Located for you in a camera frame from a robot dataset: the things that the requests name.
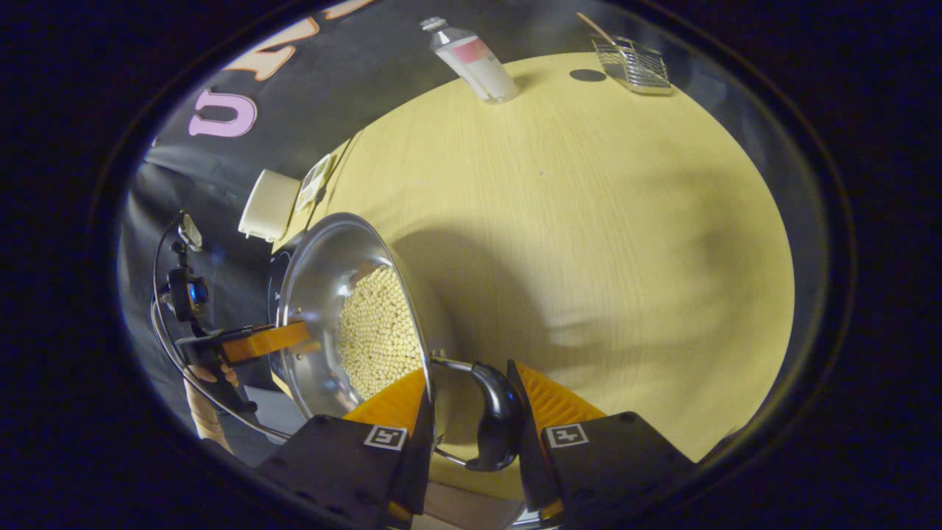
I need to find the wooden stick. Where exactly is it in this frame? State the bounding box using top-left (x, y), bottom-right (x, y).
top-left (576, 12), bottom-right (617, 45)

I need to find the wire mesh basket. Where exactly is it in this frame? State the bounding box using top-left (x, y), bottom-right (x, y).
top-left (592, 37), bottom-right (672, 95)

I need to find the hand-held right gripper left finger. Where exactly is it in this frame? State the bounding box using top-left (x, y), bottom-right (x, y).
top-left (258, 368), bottom-right (436, 530)

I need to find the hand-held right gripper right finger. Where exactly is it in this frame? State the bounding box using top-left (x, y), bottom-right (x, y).
top-left (506, 359), bottom-right (696, 530)

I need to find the small clear bottle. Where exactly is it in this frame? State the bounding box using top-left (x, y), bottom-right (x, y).
top-left (420, 16), bottom-right (520, 104)

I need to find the stainless steel pot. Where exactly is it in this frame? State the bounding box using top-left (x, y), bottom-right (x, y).
top-left (276, 212), bottom-right (527, 473)

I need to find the black induction cooktop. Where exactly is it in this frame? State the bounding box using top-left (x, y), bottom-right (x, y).
top-left (266, 247), bottom-right (289, 369)

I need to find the white plastic box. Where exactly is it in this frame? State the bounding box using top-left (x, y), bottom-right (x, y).
top-left (238, 169), bottom-right (302, 242)

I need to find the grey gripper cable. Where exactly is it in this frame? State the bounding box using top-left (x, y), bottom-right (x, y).
top-left (151, 217), bottom-right (291, 442)

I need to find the pile of soybeans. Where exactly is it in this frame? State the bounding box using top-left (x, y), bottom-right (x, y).
top-left (336, 265), bottom-right (424, 402)

